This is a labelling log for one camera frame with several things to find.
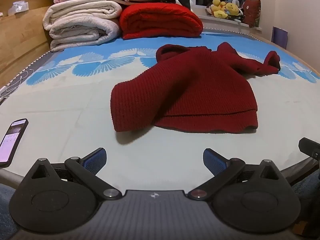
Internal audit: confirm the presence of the white windowsill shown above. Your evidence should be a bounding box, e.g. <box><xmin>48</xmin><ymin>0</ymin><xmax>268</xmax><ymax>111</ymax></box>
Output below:
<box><xmin>191</xmin><ymin>5</ymin><xmax>264</xmax><ymax>33</ymax></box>

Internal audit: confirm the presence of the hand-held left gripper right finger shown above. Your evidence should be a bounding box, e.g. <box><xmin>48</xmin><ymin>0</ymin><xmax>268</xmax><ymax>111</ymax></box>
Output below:
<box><xmin>187</xmin><ymin>148</ymin><xmax>288</xmax><ymax>201</ymax></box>

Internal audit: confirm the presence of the dark red knit sweater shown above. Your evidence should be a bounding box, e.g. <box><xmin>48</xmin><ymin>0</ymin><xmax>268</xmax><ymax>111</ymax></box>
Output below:
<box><xmin>110</xmin><ymin>42</ymin><xmax>281</xmax><ymax>134</ymax></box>

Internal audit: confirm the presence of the yellow duck plush toy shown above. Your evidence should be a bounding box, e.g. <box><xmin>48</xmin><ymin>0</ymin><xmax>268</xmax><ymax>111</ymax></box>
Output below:
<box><xmin>211</xmin><ymin>0</ymin><xmax>227</xmax><ymax>18</ymax></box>

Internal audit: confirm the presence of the blue and white bed sheet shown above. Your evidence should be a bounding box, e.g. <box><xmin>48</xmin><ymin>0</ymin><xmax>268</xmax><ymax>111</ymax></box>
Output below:
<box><xmin>0</xmin><ymin>27</ymin><xmax>320</xmax><ymax>182</ymax></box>

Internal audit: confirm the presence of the wooden bed frame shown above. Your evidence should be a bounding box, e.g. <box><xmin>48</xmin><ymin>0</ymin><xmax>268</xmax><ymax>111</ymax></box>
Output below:
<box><xmin>0</xmin><ymin>0</ymin><xmax>62</xmax><ymax>89</ymax></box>

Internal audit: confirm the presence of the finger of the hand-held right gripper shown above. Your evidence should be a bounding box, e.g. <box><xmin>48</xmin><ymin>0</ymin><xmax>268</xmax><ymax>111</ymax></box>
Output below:
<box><xmin>298</xmin><ymin>137</ymin><xmax>320</xmax><ymax>161</ymax></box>

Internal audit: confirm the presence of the cream folded blanket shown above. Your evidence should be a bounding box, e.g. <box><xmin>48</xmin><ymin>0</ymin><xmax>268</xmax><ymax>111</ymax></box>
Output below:
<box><xmin>43</xmin><ymin>0</ymin><xmax>123</xmax><ymax>30</ymax></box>

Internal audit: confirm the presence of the smartphone in black case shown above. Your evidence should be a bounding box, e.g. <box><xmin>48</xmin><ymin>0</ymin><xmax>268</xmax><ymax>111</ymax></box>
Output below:
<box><xmin>0</xmin><ymin>118</ymin><xmax>29</xmax><ymax>168</ymax></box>

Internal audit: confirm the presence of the white charging cable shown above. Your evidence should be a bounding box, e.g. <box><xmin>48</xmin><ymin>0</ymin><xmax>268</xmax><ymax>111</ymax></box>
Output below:
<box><xmin>0</xmin><ymin>69</ymin><xmax>34</xmax><ymax>98</ymax></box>

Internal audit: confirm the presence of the bright red folded blanket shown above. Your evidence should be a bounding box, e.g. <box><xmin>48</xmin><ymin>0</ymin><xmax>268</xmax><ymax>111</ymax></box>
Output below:
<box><xmin>119</xmin><ymin>3</ymin><xmax>203</xmax><ymax>40</ymax></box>

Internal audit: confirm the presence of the dark red cushion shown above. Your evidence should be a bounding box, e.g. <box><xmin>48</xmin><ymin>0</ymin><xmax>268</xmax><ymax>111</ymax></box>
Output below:
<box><xmin>242</xmin><ymin>0</ymin><xmax>262</xmax><ymax>28</ymax></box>

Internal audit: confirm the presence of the clear plastic tissue pack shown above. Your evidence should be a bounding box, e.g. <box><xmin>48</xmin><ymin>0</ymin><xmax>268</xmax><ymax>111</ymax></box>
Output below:
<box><xmin>7</xmin><ymin>1</ymin><xmax>31</xmax><ymax>16</ymax></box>

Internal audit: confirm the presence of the yellow bear plush toy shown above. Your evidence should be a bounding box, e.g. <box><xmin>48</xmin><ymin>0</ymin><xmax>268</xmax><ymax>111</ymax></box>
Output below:
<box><xmin>224</xmin><ymin>2</ymin><xmax>244</xmax><ymax>20</ymax></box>

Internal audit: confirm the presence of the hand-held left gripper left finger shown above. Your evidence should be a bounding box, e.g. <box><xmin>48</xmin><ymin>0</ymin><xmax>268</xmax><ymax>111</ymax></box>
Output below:
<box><xmin>25</xmin><ymin>147</ymin><xmax>123</xmax><ymax>201</ymax></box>

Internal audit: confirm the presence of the white folded quilt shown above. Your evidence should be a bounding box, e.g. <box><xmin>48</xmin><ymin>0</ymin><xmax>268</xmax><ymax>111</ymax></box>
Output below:
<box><xmin>49</xmin><ymin>17</ymin><xmax>122</xmax><ymax>53</ymax></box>

